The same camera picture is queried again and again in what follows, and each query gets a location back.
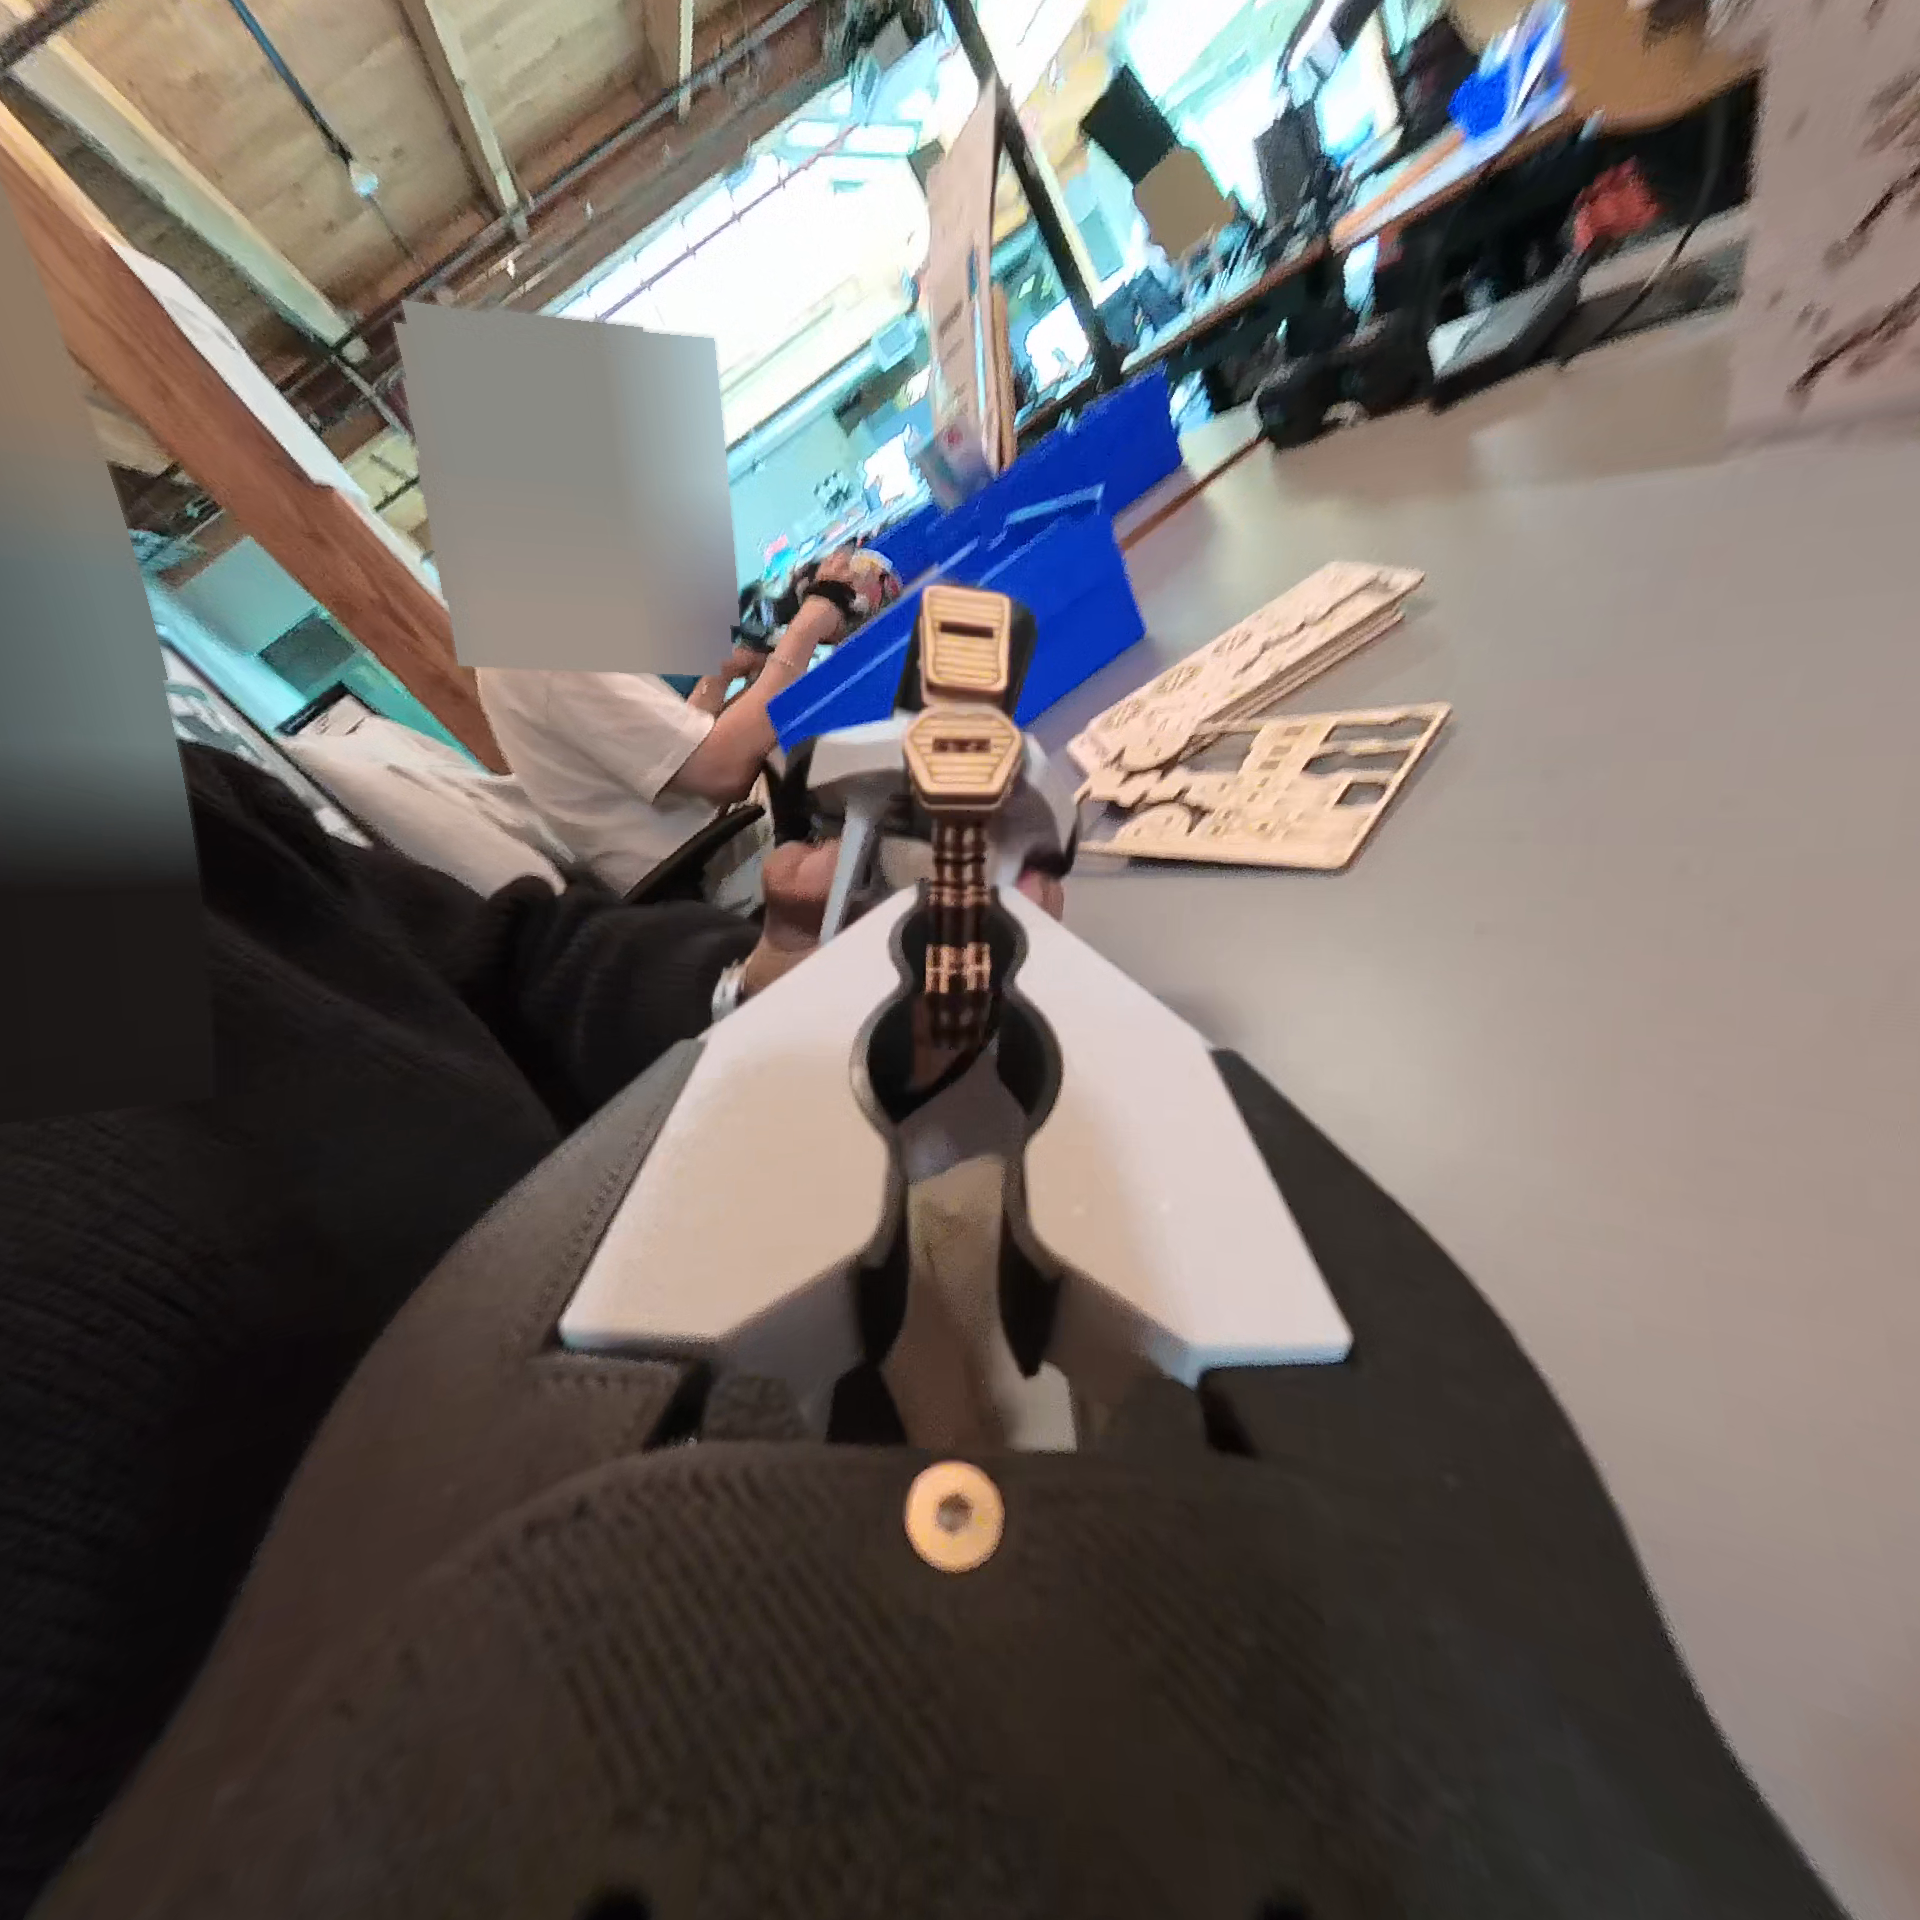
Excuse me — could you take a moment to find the blue plastic bin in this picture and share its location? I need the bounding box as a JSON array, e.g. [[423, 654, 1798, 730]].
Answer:
[[886, 373, 1183, 559], [768, 502, 1151, 752]]

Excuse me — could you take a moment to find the white printed paper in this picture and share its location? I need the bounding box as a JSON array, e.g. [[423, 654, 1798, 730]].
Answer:
[[1726, 0, 1920, 441]]

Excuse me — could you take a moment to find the small wooden model piece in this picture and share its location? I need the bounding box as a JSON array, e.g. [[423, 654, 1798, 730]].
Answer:
[[902, 585, 1039, 1085]]

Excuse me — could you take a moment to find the black bag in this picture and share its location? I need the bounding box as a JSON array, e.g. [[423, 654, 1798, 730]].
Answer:
[[1257, 321, 1446, 452]]

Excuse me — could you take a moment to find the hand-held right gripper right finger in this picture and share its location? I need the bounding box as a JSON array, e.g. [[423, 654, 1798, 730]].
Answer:
[[1002, 895, 1357, 1445]]

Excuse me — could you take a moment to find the person's left hand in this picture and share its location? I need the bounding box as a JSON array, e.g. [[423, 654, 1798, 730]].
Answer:
[[743, 842, 847, 993]]

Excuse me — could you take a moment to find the upright wooden board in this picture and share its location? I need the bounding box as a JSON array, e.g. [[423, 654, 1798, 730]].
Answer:
[[920, 81, 1025, 470]]

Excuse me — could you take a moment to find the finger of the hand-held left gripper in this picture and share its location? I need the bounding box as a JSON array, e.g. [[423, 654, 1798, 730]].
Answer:
[[1007, 735, 1087, 885], [789, 726, 921, 945]]

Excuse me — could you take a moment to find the punched wooden kit sheet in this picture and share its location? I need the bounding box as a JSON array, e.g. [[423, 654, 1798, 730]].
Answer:
[[1073, 702, 1455, 872]]

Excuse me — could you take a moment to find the stack of wooden sheets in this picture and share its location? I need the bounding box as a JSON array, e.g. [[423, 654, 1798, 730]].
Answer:
[[1067, 561, 1426, 781]]

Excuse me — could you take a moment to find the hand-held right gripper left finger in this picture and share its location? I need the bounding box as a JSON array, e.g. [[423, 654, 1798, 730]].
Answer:
[[561, 882, 913, 1431]]

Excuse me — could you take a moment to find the grey desk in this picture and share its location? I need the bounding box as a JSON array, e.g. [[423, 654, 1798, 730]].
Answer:
[[1037, 209, 1920, 1920]]

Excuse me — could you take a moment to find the person's left forearm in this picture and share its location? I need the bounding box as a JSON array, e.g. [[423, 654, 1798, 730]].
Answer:
[[487, 877, 768, 1127]]

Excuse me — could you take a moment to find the brown wooden beam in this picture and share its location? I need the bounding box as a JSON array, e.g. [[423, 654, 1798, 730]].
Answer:
[[0, 104, 509, 769]]

